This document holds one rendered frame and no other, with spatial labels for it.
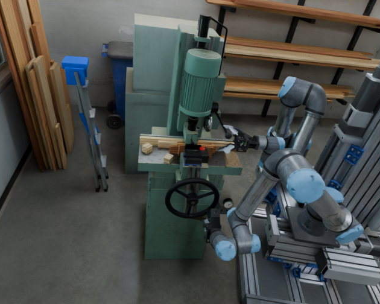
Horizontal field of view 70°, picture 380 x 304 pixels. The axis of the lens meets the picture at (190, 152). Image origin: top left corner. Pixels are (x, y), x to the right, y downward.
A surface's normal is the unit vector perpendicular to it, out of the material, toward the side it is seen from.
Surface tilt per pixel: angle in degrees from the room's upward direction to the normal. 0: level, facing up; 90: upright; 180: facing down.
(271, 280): 0
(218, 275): 0
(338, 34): 90
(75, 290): 0
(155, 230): 90
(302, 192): 85
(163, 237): 90
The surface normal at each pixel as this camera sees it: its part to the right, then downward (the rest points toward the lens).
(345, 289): 0.14, -0.81
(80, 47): 0.17, 0.58
